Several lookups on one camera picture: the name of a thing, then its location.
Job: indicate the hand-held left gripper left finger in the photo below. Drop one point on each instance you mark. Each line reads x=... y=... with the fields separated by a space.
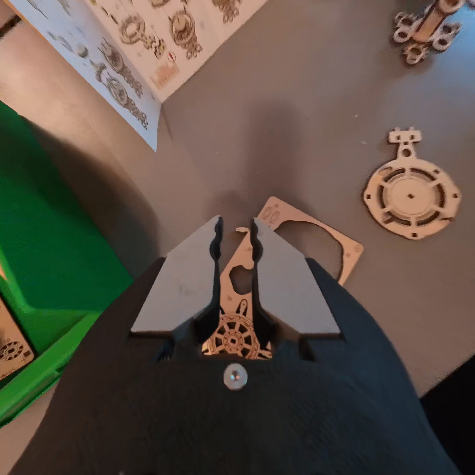
x=178 y=282

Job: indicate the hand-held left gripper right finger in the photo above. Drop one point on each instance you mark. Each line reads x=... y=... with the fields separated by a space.
x=293 y=285

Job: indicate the plywood sheet with cut-outs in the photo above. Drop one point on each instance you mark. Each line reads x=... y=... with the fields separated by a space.
x=349 y=256

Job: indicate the round wooden disc part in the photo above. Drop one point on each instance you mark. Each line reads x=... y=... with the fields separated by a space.
x=410 y=196

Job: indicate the plywood parts sheet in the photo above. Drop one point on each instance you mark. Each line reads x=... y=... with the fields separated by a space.
x=11 y=350

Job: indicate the wooden model assembly with rings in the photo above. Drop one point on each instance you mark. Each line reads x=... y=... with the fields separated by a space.
x=426 y=29

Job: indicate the green plastic bin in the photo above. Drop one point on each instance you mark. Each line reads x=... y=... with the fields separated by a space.
x=44 y=222

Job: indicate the folded diagram instruction booklet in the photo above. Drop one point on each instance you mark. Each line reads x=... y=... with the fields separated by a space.
x=130 y=55

